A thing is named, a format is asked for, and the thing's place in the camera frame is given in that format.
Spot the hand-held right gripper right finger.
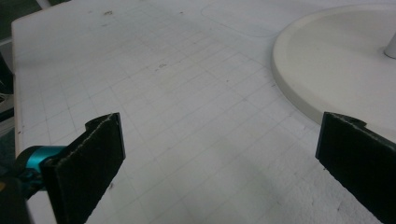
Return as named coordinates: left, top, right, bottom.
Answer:
left=315, top=111, right=396, bottom=224

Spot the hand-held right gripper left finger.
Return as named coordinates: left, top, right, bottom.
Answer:
left=41, top=112, right=127, bottom=224

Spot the white hook rack stand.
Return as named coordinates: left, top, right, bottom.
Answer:
left=271, top=3, right=396, bottom=145

